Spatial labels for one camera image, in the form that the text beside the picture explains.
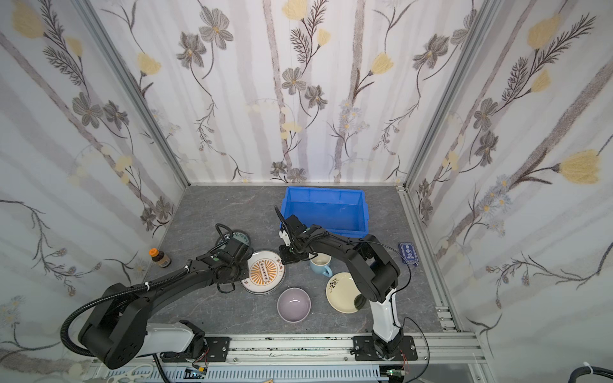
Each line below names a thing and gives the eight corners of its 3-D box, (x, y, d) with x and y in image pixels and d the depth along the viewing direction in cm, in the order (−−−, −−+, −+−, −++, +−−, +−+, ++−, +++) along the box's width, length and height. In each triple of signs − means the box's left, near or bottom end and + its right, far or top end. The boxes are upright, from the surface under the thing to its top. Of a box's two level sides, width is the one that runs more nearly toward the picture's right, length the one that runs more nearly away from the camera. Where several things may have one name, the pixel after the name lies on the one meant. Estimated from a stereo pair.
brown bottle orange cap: (157, 267, 93) (145, 257, 87) (161, 259, 96) (150, 248, 89) (168, 267, 94) (157, 257, 87) (172, 259, 96) (161, 248, 89)
